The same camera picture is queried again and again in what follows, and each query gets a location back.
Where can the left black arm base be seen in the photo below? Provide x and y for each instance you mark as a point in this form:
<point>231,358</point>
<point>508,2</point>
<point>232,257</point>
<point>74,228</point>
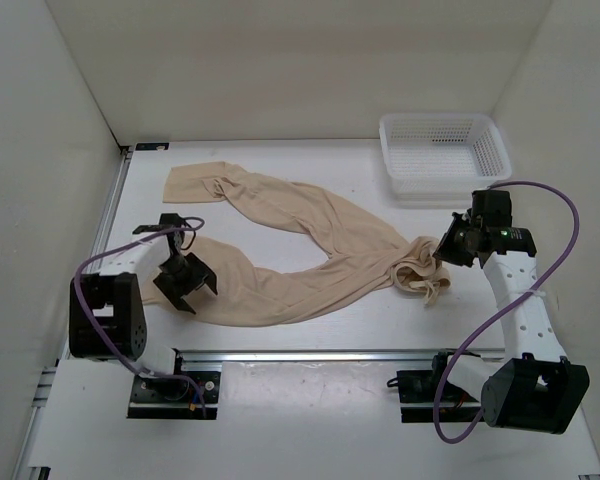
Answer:
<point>167,399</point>

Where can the beige trousers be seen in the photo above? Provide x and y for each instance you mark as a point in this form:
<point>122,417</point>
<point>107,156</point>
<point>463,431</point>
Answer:
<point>321,252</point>

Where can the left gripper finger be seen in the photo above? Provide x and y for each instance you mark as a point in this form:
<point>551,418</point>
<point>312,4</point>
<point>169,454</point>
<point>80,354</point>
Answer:
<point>175,291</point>
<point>201,274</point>

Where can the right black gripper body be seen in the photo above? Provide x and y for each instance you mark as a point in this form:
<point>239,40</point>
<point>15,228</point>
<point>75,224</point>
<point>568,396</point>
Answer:
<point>464,233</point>

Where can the white plastic mesh basket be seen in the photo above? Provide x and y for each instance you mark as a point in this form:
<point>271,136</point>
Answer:
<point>442,155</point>

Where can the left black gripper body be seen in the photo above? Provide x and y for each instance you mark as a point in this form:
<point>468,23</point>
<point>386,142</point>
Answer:
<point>175,267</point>

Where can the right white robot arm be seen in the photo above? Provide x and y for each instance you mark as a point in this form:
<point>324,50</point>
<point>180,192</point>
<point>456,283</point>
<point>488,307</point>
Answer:
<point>513,363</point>

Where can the aluminium front rail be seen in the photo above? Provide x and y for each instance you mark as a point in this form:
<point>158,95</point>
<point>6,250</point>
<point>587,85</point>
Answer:
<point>310,356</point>

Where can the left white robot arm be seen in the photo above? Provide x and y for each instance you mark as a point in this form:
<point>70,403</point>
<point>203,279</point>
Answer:
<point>106,311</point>

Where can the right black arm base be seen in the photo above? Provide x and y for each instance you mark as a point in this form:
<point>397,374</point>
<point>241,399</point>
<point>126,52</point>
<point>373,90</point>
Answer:
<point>416,390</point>

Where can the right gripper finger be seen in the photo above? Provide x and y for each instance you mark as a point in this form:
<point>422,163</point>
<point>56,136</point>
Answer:
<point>451,246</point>
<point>461,260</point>

